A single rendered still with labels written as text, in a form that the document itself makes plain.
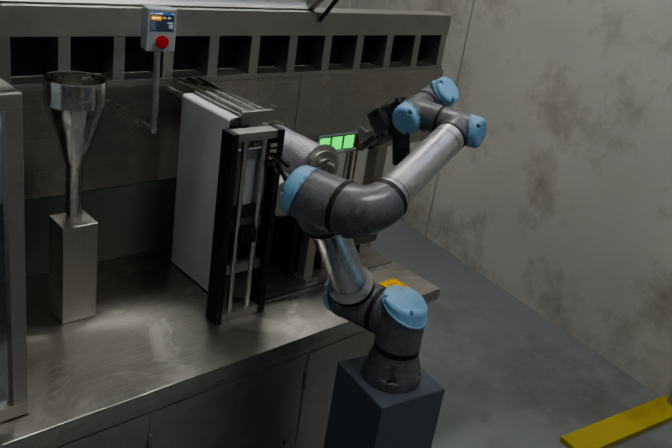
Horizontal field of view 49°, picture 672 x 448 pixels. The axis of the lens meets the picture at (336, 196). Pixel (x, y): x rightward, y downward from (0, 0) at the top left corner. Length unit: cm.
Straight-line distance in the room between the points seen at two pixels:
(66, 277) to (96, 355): 21
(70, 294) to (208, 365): 40
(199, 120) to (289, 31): 52
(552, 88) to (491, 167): 64
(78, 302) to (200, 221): 40
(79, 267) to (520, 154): 293
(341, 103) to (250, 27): 51
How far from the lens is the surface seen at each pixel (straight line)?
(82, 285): 199
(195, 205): 213
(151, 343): 194
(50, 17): 202
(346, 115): 268
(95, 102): 178
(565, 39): 412
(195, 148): 209
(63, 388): 180
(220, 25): 225
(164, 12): 178
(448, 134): 167
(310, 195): 149
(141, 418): 185
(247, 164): 188
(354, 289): 178
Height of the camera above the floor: 198
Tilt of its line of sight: 21 degrees down
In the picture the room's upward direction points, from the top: 9 degrees clockwise
